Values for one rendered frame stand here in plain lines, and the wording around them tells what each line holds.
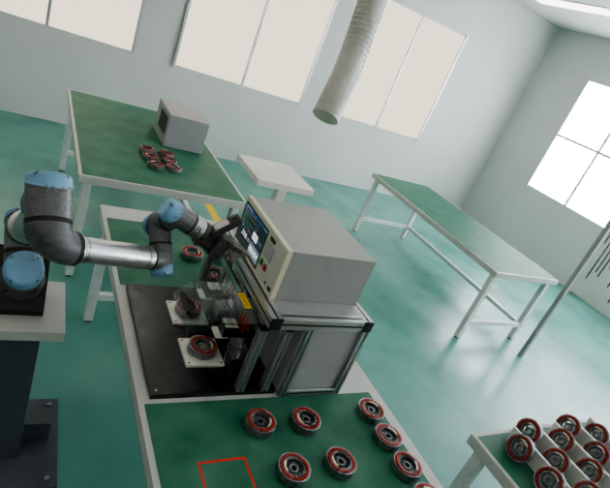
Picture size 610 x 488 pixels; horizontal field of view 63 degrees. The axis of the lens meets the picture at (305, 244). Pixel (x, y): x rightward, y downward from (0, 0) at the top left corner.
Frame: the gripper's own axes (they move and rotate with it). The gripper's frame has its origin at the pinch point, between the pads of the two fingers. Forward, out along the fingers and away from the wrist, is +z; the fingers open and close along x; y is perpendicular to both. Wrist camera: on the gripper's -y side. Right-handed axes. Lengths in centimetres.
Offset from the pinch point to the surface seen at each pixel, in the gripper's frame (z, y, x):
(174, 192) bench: 35, 36, -153
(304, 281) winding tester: 17.1, -6.8, 14.4
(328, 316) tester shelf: 30.1, -3.1, 22.5
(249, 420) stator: 20, 38, 39
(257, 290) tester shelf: 8.2, 7.2, 9.3
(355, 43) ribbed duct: 41, -104, -115
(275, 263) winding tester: 5.7, -5.0, 9.6
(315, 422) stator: 43, 27, 42
